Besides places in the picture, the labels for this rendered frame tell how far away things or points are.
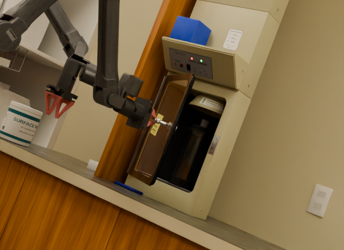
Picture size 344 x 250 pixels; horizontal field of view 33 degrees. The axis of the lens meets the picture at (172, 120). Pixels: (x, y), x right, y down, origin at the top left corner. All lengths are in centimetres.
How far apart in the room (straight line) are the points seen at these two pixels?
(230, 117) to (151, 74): 38
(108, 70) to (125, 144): 53
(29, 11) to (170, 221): 71
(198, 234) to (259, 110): 95
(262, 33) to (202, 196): 62
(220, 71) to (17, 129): 82
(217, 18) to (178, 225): 86
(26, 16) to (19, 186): 78
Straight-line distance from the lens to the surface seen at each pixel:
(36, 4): 163
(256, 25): 214
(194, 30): 212
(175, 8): 229
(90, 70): 206
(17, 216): 217
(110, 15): 176
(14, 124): 232
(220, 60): 204
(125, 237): 185
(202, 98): 216
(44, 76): 329
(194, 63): 211
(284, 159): 241
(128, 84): 184
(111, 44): 177
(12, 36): 159
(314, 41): 252
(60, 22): 210
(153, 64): 225
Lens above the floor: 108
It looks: 4 degrees up
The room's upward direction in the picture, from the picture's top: 21 degrees clockwise
